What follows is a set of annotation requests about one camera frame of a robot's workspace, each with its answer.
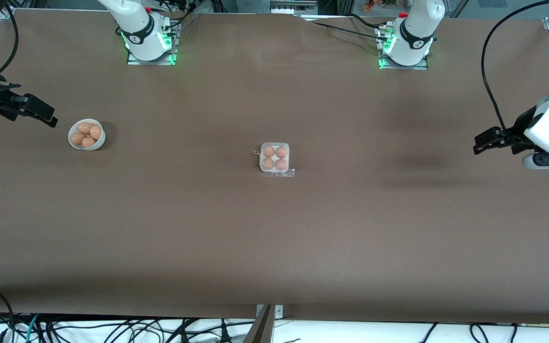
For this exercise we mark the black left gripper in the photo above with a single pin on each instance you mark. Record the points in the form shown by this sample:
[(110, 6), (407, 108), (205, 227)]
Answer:
[(518, 130)]

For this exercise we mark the clear plastic egg box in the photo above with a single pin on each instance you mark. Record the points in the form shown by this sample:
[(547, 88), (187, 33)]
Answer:
[(274, 158)]

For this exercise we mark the brown egg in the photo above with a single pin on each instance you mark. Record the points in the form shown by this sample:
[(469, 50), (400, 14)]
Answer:
[(96, 132), (281, 165), (88, 142), (268, 164), (78, 138), (268, 151), (85, 127), (281, 152)]

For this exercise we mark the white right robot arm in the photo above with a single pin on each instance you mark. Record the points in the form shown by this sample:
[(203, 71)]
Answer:
[(143, 33)]

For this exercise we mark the grey metal equipment box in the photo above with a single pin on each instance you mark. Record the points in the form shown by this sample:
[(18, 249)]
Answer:
[(293, 5)]

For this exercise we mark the white round bowl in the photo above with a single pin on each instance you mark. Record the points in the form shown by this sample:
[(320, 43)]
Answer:
[(100, 143)]

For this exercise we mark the orange background objects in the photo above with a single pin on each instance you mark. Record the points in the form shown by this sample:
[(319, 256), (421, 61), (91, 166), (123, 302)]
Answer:
[(373, 5)]

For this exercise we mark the brown table cover sheet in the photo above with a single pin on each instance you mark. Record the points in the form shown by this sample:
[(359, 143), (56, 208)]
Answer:
[(274, 238)]

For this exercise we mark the blue jeans leg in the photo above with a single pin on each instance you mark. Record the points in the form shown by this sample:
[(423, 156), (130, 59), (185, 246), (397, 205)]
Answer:
[(253, 5)]

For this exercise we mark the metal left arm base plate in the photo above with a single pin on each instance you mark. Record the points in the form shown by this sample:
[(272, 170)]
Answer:
[(383, 64)]

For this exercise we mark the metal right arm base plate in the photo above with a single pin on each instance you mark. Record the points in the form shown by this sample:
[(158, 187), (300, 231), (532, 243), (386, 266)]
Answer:
[(173, 47)]

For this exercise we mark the small grey metal bracket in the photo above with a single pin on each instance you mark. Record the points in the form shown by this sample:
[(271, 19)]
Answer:
[(279, 310)]

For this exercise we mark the dark metal camera pole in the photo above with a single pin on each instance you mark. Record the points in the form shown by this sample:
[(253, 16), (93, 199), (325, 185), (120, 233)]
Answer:
[(260, 331)]

